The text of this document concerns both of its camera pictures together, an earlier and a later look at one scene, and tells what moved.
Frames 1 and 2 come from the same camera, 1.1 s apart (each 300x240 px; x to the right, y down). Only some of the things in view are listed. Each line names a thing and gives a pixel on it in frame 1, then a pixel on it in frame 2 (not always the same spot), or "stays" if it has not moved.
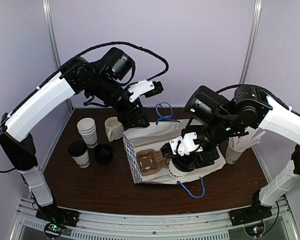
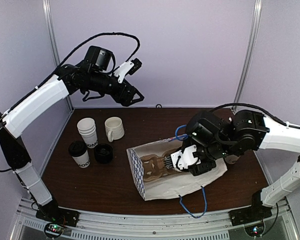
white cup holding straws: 232,155 stays
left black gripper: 129,122 -> 126,101
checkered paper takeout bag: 143,146 -> 177,182
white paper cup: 83,161 stays
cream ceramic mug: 114,129 stays
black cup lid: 77,148 stays
